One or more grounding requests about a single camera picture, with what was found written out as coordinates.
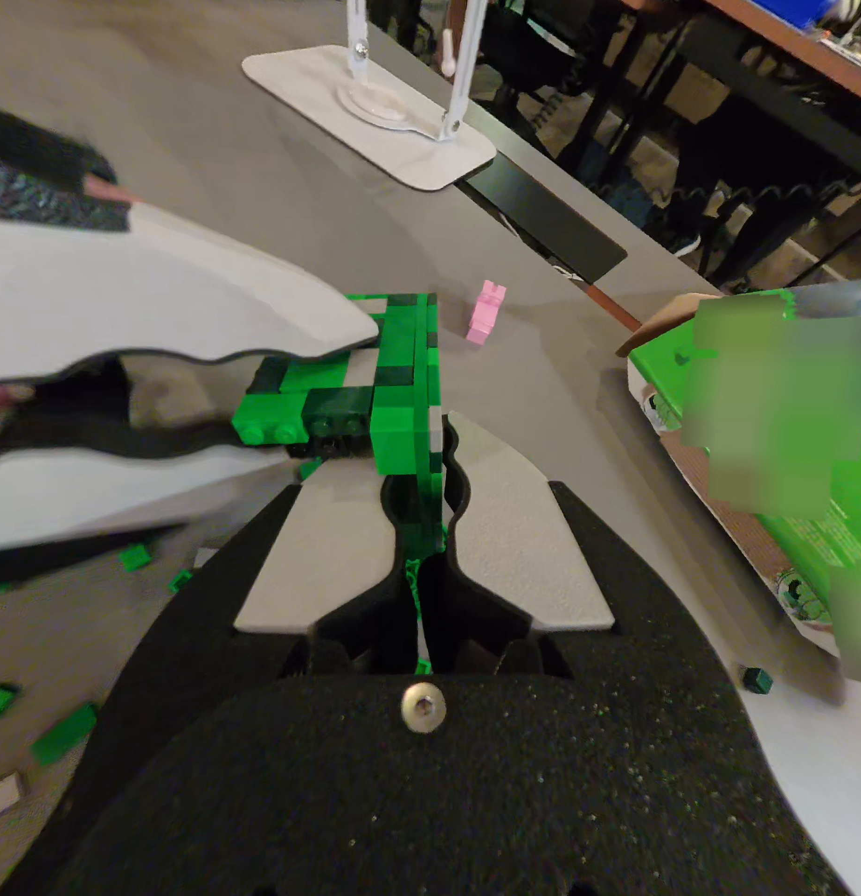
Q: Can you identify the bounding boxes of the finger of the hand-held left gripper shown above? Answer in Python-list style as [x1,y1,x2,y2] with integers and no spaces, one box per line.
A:
[0,202,382,384]
[0,406,314,585]

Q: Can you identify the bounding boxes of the white booklet stand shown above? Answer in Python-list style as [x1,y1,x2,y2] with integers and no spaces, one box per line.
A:
[242,0,499,192]

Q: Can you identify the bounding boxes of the loose small green bricks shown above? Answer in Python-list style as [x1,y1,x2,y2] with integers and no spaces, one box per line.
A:
[0,458,774,769]

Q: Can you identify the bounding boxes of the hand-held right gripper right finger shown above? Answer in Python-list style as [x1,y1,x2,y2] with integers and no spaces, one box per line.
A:
[424,412,618,662]

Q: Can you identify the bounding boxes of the blue storage bin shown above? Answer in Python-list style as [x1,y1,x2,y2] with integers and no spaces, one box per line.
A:
[752,0,823,29]

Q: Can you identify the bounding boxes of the black desk cable cover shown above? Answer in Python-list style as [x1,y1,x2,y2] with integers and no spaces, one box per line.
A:
[464,153,629,284]

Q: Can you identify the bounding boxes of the pink toy pig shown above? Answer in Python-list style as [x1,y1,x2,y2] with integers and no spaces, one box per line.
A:
[465,280,507,346]

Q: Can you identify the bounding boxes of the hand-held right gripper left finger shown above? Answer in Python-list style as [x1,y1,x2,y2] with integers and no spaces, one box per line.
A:
[233,458,421,662]

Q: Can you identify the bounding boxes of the wooden office desk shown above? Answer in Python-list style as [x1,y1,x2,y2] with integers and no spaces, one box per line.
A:
[633,0,861,183]

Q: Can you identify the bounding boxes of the green toy box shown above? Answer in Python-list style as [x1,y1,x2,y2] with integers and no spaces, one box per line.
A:
[616,278,861,687]

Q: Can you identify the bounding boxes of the green mosaic brick cube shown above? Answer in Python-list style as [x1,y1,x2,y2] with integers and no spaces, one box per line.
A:
[231,293,447,561]

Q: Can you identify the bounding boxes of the grey desk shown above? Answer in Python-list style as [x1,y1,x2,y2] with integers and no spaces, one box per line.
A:
[0,0,861,896]

